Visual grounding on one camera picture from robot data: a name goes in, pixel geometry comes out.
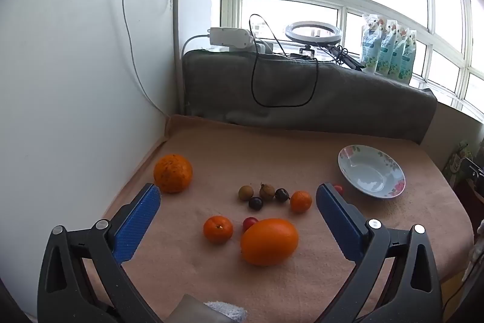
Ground large red tomato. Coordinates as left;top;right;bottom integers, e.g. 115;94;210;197
333;184;344;194

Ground small tangerine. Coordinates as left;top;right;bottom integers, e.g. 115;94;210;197
203;216;234;244
290;191;312;214

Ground large smooth orange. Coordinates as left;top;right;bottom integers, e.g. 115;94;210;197
240;218;299;266

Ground speckled rough orange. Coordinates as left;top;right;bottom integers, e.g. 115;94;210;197
152;154;193;194

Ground dark purple grape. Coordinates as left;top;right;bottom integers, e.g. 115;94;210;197
248;197;264;211
274;188;290;203

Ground stemmed brown longan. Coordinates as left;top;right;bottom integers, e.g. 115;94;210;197
259;183;276;202

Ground small red cherry tomato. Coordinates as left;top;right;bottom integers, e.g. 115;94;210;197
242;217;258;232

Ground round brown longan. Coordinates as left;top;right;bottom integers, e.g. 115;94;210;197
238;185;254;202

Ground floral white plate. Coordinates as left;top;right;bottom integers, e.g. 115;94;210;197
337;144;406;199

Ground green carton box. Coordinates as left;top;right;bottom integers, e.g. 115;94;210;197
442;140;473;187

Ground peach table cloth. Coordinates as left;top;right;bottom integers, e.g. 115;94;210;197
124;116;473;322

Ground grey blanket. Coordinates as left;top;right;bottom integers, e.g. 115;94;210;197
182;50;437;143

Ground white cabinet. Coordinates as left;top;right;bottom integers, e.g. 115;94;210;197
1;0;176;315

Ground teal refill pouch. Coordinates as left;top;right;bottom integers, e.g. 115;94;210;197
376;20;398;75
360;14;386;74
398;29;417;84
387;25;409;80

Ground white power strip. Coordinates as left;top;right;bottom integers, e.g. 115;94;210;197
209;27;253;50

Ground black cable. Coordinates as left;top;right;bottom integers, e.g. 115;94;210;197
248;13;319;108

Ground white ring light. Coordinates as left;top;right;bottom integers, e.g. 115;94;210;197
285;21;363;71

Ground white cable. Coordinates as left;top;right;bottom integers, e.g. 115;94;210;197
121;0;170;117

